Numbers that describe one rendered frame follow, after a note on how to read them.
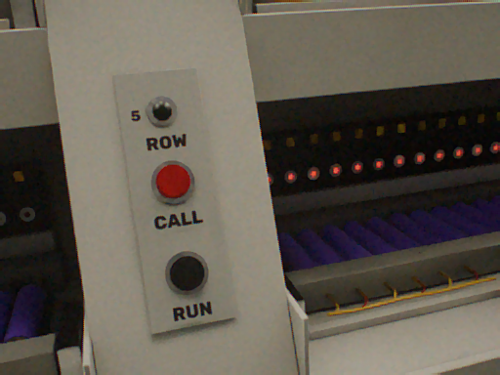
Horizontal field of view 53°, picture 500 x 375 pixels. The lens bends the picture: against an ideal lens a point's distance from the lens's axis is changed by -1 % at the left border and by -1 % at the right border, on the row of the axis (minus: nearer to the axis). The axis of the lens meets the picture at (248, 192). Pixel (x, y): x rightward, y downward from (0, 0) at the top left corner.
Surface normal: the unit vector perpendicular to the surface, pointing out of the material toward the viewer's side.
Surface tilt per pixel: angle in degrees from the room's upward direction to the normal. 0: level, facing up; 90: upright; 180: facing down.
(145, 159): 90
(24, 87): 112
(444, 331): 22
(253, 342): 90
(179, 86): 90
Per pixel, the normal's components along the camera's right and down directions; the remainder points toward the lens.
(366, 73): 0.27, 0.29
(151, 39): 0.23, -0.08
